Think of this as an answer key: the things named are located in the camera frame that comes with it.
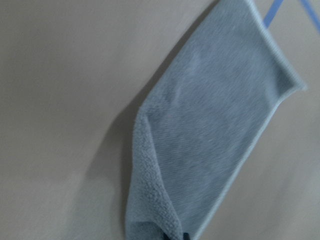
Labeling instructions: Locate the pink and grey towel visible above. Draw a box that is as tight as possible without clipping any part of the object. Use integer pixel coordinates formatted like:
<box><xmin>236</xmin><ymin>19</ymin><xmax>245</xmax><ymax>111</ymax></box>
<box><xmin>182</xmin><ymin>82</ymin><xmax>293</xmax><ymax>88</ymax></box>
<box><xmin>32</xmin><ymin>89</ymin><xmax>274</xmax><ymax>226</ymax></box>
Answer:
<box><xmin>125</xmin><ymin>0</ymin><xmax>305</xmax><ymax>240</ymax></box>

